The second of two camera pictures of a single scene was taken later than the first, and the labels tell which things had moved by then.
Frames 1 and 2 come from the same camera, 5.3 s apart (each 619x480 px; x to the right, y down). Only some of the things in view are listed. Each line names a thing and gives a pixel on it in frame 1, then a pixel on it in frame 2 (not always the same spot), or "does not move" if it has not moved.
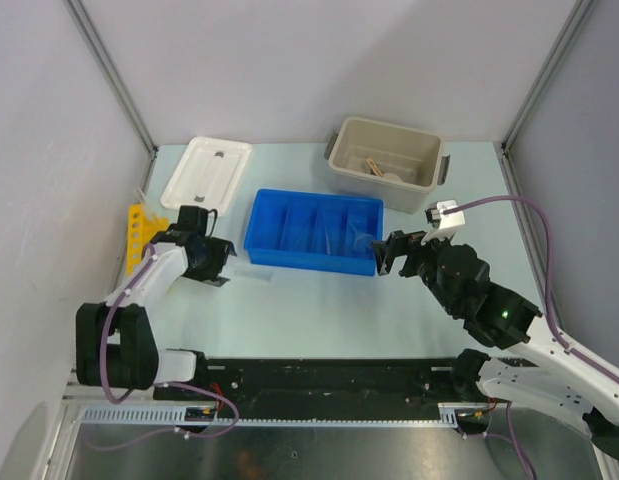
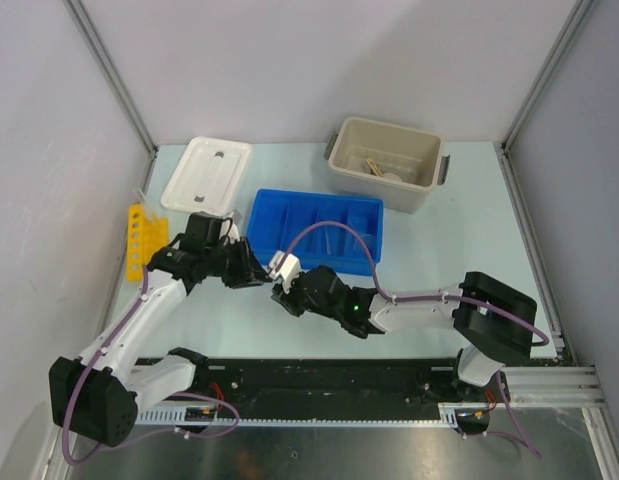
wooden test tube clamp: (374, 167) does not move
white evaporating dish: (389, 176) does not move
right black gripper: (402, 244) → (289, 299)
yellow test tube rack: (141, 226) does not move
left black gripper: (219, 248) → (250, 272)
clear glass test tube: (147, 204) does not move
